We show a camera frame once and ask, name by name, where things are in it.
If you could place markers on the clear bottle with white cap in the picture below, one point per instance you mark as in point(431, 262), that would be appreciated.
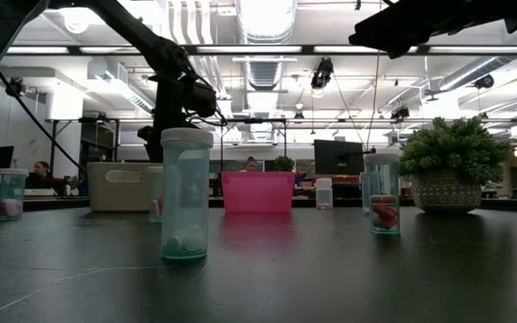
point(324, 195)

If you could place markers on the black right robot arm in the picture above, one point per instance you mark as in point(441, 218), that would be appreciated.
point(402, 27)

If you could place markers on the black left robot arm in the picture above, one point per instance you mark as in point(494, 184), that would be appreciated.
point(151, 45)

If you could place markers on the pink plastic bin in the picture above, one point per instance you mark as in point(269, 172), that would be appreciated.
point(258, 193)

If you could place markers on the person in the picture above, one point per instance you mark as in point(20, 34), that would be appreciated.
point(251, 165)
point(41, 169)

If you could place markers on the small green background plant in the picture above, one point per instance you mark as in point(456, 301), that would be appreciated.
point(284, 163)

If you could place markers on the black ceiling spotlight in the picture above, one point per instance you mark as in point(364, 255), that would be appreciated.
point(484, 81)
point(16, 86)
point(400, 112)
point(322, 74)

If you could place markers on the overhead light bar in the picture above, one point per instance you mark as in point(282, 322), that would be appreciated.
point(308, 49)

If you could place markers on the large black monitor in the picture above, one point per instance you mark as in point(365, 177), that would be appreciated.
point(338, 157)

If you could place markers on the green succulent in patterned pot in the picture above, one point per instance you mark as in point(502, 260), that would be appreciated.
point(447, 193)

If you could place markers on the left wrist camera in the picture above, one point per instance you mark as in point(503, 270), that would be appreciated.
point(202, 101)

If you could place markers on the black metal rig frame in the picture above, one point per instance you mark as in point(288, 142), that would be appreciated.
point(54, 154)

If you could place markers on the silver ribbed ceiling duct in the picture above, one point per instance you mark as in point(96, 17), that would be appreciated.
point(265, 74)

